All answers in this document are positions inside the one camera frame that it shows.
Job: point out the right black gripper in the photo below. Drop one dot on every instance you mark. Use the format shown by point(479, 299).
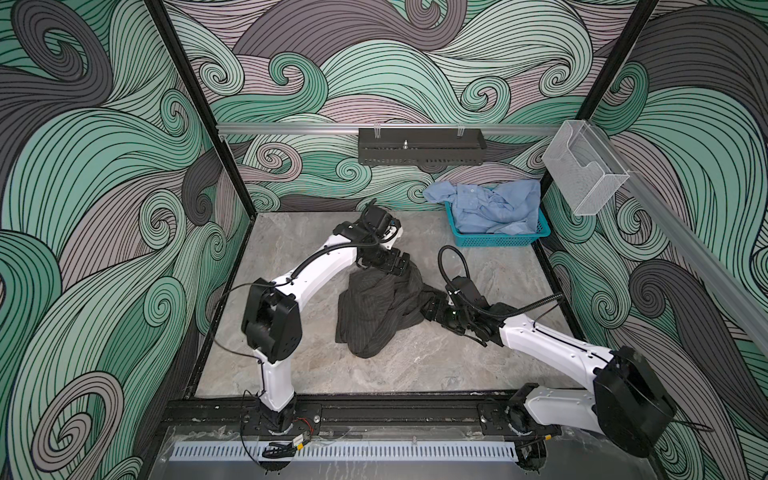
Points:
point(441, 304)

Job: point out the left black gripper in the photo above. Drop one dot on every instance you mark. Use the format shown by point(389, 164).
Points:
point(399, 269)

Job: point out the dark grey pinstripe shirt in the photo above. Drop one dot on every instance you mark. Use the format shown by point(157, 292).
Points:
point(376, 305)

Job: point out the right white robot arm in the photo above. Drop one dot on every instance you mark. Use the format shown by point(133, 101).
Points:
point(619, 396)

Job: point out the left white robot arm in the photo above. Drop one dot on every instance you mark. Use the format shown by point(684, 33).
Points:
point(271, 320)

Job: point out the teal plastic basket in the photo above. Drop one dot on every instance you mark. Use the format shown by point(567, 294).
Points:
point(496, 240)

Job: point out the light blue shirt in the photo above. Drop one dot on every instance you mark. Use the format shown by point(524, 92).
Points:
point(510, 208)

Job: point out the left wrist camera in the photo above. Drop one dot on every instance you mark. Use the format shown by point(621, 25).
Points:
point(379, 221)

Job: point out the black perforated wall tray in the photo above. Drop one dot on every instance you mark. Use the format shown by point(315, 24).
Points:
point(422, 147)

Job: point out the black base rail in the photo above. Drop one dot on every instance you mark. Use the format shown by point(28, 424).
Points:
point(396, 411)

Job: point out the black left corner post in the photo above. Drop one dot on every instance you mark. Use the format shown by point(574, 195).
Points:
point(174, 47)

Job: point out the black corner post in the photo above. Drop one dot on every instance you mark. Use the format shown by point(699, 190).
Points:
point(174, 47)
point(618, 54)

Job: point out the clear plastic wall bin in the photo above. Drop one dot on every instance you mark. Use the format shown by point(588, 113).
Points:
point(585, 166)

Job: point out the white slotted cable duct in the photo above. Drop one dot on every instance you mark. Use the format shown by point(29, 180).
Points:
point(482, 451)

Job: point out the aluminium right rail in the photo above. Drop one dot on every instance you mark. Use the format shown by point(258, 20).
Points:
point(698, 214)

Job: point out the black right corner post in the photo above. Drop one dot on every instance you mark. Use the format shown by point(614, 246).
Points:
point(618, 54)

